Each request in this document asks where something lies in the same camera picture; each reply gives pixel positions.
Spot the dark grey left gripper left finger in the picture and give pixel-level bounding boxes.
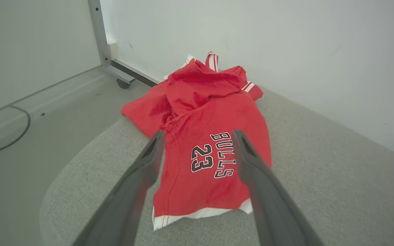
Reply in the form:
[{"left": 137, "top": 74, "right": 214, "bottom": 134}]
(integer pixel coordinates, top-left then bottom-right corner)
[{"left": 72, "top": 130, "right": 166, "bottom": 246}]

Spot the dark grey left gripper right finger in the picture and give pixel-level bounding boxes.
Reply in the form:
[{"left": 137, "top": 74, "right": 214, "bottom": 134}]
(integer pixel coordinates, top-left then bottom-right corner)
[{"left": 232, "top": 129, "right": 325, "bottom": 246}]

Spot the stack of red shirts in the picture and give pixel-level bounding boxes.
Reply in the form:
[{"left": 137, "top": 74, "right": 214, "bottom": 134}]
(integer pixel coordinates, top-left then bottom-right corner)
[{"left": 121, "top": 91, "right": 272, "bottom": 231}]

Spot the white and black baseboard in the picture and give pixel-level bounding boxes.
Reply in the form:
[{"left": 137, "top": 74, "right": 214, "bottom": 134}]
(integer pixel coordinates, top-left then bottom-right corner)
[{"left": 111, "top": 59, "right": 162, "bottom": 86}]

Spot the grey floor cable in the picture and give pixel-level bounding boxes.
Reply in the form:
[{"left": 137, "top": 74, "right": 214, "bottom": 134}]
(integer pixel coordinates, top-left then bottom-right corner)
[{"left": 0, "top": 105, "right": 31, "bottom": 157}]

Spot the white block on frame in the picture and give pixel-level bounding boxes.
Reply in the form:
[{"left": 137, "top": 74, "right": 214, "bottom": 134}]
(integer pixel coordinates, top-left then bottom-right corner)
[{"left": 107, "top": 41, "right": 119, "bottom": 60}]

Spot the grey metal frame leg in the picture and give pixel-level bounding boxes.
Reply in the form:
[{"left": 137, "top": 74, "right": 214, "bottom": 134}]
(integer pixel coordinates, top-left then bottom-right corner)
[{"left": 88, "top": 0, "right": 136, "bottom": 84}]

